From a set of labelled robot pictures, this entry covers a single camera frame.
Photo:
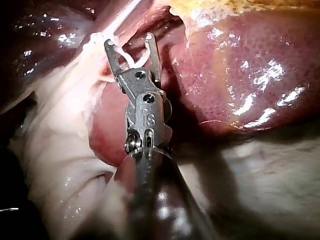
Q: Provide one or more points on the right arm instrument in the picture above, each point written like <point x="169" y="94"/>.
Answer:
<point x="147" y="110"/>

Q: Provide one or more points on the right arm instrument jaw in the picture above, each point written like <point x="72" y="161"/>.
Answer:
<point x="112" y="56"/>
<point x="154" y="56"/>

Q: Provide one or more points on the white clip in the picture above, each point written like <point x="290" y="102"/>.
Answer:
<point x="130" y="61"/>

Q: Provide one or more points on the dark right arm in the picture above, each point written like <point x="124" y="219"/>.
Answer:
<point x="160" y="200"/>

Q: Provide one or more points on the thin tube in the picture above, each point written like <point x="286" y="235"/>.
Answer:
<point x="123" y="17"/>

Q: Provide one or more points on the gallbladder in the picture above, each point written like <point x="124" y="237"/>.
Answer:
<point x="225" y="6"/>

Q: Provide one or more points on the pale fatty tissue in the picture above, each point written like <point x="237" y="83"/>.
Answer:
<point x="60" y="130"/>
<point x="262" y="165"/>

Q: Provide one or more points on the dark red liver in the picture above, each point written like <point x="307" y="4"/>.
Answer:
<point x="250" y="75"/>

